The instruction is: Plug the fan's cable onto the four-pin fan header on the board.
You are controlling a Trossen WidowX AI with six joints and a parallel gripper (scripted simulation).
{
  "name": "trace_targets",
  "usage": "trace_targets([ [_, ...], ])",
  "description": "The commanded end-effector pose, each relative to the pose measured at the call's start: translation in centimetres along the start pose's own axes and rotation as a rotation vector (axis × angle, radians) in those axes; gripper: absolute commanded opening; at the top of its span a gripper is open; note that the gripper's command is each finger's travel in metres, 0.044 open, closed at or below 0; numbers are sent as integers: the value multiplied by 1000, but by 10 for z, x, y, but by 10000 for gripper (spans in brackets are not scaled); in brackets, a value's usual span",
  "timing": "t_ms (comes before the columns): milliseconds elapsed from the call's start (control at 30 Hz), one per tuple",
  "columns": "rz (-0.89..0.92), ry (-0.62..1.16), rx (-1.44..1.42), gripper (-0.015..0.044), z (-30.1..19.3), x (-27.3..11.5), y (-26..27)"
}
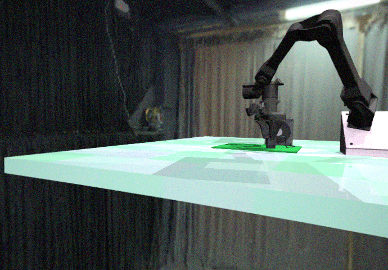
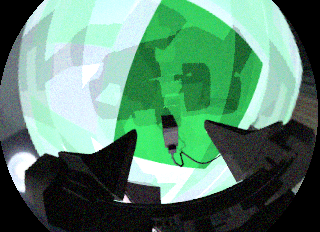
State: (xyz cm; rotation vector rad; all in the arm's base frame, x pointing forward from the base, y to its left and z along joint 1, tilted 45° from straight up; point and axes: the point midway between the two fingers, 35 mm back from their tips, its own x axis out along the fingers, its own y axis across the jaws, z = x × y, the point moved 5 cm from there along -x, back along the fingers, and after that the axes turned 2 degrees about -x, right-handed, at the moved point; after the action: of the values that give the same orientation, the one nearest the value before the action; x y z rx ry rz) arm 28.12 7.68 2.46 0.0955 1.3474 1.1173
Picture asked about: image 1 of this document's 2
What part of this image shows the black cooling fan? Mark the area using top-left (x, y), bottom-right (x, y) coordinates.
top-left (276, 119), bottom-right (294, 145)

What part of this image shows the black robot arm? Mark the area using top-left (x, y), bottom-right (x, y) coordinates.
top-left (242, 8), bottom-right (378, 131)

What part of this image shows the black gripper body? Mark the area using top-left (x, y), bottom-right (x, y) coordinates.
top-left (254, 98), bottom-right (286, 122)

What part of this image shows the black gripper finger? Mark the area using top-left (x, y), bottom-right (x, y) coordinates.
top-left (256, 121), bottom-right (269, 139)
top-left (265, 121), bottom-right (284, 141)

